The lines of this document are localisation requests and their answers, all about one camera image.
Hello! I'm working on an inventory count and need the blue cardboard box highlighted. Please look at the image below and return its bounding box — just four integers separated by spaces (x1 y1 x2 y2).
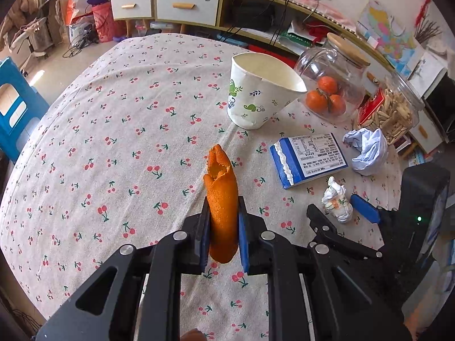
269 132 349 190

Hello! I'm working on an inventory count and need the person's left hand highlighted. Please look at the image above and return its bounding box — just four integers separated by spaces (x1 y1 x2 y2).
179 328 206 341

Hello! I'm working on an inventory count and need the crumpled pale blue paper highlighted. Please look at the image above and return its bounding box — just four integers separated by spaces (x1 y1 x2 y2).
343 128 389 176

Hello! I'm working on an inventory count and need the printed paper towel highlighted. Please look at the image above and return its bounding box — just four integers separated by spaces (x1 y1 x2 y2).
322 176 353 224

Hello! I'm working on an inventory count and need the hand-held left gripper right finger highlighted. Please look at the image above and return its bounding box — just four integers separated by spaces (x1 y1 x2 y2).
237 196 415 341

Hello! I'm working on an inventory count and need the leaf print paper cup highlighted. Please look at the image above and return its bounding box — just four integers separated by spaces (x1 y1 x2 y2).
227 53 307 130

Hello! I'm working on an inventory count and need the white paper sheet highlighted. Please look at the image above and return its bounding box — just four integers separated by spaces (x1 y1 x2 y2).
407 51 448 96

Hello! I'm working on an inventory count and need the cherry print tablecloth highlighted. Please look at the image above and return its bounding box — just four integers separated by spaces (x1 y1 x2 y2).
0 34 406 341

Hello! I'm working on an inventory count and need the orange and white bag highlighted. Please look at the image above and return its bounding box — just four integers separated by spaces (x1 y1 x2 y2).
64 0 91 25

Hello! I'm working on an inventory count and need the blue plastic stool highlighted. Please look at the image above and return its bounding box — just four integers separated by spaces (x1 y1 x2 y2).
0 59 50 164

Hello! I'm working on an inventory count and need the red hanging decoration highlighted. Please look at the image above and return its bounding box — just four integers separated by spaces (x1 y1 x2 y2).
417 0 431 25

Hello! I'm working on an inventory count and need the colourful map board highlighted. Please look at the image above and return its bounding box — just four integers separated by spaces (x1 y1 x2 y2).
356 0 422 68

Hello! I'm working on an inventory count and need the white and wood sideboard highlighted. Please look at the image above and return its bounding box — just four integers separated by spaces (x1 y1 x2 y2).
108 0 450 153

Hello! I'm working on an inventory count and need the tangerine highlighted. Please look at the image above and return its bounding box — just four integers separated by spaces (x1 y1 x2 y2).
306 90 328 111
317 76 339 95
328 94 346 116

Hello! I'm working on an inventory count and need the person's right forearm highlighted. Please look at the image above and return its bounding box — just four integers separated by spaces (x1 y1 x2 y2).
403 313 427 341

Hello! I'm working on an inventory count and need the glass pitcher with wooden lid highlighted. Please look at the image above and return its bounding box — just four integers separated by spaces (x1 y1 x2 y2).
293 33 371 124

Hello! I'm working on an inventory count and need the black charging cable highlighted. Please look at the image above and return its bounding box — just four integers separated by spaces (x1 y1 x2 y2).
224 0 295 41
270 0 328 47

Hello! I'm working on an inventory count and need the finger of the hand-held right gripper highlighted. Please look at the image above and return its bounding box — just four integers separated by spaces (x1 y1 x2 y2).
350 195 382 225
307 204 384 260

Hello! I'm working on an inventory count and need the red plastic bag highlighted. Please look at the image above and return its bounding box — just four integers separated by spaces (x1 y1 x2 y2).
92 2 127 43

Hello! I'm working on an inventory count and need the bundle of dried twigs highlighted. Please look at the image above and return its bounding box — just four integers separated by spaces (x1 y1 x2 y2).
414 19 441 43

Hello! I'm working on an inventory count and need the orange peel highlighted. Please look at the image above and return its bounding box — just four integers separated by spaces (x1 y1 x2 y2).
203 144 239 264

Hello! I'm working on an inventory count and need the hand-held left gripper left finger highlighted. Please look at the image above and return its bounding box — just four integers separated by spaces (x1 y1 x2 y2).
36 197 214 341

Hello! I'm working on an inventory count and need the clear plastic jar of seeds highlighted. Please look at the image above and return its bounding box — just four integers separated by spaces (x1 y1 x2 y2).
357 71 425 146

